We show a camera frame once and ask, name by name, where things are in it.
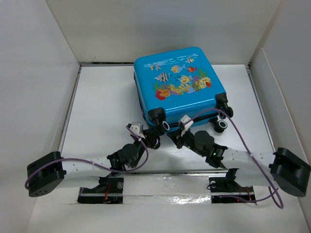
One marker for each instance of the blue hard-shell suitcase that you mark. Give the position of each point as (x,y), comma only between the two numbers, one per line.
(181,82)

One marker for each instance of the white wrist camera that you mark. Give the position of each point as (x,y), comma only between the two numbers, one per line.
(137,129)
(184,124)

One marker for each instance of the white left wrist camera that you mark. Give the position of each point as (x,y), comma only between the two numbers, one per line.
(137,129)

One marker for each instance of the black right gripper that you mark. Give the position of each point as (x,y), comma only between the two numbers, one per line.
(176,137)

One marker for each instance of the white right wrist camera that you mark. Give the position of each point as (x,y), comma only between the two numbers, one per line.
(184,124)

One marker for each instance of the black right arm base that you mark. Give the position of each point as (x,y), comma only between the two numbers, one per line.
(224,191)

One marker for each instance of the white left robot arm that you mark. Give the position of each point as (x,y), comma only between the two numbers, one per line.
(46,173)

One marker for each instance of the aluminium mounting rail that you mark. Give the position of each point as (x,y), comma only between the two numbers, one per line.
(158,172)

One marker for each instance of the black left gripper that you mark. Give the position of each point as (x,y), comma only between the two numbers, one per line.
(149,134)

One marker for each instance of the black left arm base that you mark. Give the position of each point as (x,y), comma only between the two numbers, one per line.
(108,191)

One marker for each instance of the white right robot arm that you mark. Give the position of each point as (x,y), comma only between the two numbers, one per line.
(281,169)

